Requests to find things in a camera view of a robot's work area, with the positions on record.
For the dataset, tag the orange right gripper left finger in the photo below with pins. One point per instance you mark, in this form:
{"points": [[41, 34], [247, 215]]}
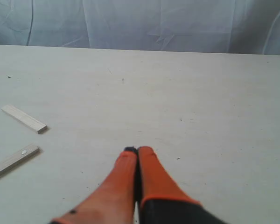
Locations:
{"points": [[113, 202]]}

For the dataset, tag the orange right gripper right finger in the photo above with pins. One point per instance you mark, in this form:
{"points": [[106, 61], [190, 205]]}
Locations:
{"points": [[162, 201]]}

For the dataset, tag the wooden stick with two holes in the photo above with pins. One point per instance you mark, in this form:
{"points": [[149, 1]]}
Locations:
{"points": [[18, 158]]}

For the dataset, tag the horizontal wooden stick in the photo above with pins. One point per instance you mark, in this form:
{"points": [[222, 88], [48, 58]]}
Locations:
{"points": [[25, 119]]}

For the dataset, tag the white backdrop curtain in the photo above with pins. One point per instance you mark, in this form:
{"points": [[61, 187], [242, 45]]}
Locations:
{"points": [[220, 26]]}

